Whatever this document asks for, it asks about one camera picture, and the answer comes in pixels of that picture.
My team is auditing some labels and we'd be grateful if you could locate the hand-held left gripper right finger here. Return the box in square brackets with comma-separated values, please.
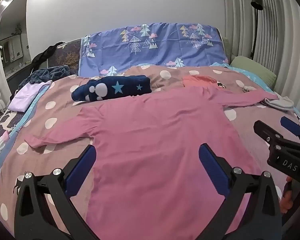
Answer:
[198, 143, 283, 240]

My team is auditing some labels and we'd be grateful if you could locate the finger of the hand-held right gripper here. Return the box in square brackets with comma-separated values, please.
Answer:
[254, 120, 287, 153]
[280, 116, 300, 148]

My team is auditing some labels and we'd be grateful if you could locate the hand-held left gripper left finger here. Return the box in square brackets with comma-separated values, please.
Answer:
[14, 144, 98, 240]

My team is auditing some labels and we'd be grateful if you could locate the pink long-sleeve shirt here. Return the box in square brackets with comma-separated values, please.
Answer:
[24, 86, 278, 240]

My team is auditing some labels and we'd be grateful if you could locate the person's right hand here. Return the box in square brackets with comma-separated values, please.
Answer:
[280, 176, 300, 214]

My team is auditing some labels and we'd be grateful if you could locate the grey folded garment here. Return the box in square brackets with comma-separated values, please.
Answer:
[261, 96, 295, 112]

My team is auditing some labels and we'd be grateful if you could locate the polka dot deer-print blanket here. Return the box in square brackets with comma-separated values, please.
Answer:
[0, 64, 300, 240]

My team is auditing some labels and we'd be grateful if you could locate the large green pillow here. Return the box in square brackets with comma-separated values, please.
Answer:
[231, 56, 277, 88]

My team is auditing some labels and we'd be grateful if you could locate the white pleated curtain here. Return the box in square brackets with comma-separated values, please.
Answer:
[221, 0, 300, 120]

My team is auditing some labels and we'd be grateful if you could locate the salmon folded garment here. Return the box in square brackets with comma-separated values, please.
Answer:
[182, 75, 222, 89]

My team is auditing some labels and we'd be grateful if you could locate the dark deer-print sheet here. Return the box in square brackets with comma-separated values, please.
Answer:
[0, 109, 28, 140]

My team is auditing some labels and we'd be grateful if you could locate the small green pillow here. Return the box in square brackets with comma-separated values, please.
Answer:
[222, 37, 237, 60]

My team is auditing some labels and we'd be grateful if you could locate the navy star-print folded garment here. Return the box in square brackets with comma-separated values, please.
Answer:
[71, 75, 152, 102]

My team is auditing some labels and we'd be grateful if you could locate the lavender cloth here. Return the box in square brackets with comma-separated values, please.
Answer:
[8, 80, 52, 113]

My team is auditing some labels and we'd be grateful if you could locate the dark blue fleece blanket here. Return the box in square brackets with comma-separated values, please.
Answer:
[17, 65, 78, 90]

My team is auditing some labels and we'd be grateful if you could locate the dark tree-print headboard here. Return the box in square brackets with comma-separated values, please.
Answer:
[46, 39, 82, 77]

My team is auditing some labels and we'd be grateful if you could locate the black clothing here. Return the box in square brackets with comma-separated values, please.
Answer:
[31, 42, 65, 67]

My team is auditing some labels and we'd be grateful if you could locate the black floor lamp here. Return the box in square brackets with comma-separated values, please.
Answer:
[250, 0, 264, 60]

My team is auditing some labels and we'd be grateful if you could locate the purple tree-print quilt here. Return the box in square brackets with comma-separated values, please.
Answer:
[79, 23, 230, 77]

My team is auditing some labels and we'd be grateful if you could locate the white arched doorway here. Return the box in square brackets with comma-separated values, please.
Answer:
[0, 0, 32, 80]

